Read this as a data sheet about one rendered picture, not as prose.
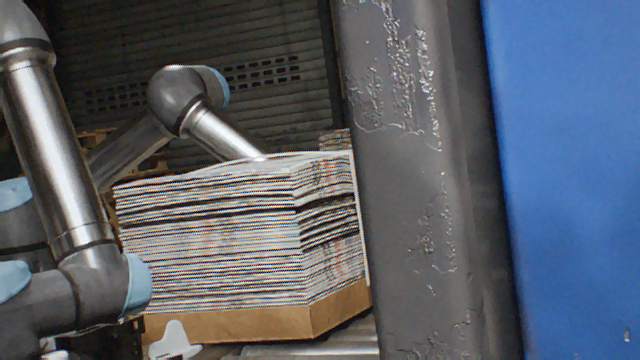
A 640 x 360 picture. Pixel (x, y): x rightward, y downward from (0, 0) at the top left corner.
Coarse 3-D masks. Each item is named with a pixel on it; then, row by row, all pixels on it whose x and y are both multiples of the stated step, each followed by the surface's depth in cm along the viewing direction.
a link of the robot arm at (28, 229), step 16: (0, 192) 198; (16, 192) 199; (0, 208) 198; (16, 208) 199; (32, 208) 201; (0, 224) 198; (16, 224) 199; (32, 224) 200; (0, 240) 199; (16, 240) 199; (32, 240) 200
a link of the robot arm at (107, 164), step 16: (208, 80) 198; (224, 80) 205; (224, 96) 203; (144, 112) 204; (224, 112) 207; (128, 128) 205; (144, 128) 203; (160, 128) 202; (112, 144) 206; (128, 144) 205; (144, 144) 205; (160, 144) 206; (96, 160) 207; (112, 160) 206; (128, 160) 207; (96, 176) 208; (112, 176) 209
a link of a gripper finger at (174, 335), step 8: (176, 320) 131; (168, 328) 131; (176, 328) 131; (168, 336) 131; (176, 336) 131; (184, 336) 132; (152, 344) 129; (160, 344) 130; (168, 344) 131; (176, 344) 131; (184, 344) 132; (200, 344) 135; (152, 352) 129; (160, 352) 130; (168, 352) 130; (176, 352) 131; (184, 352) 131; (192, 352) 132
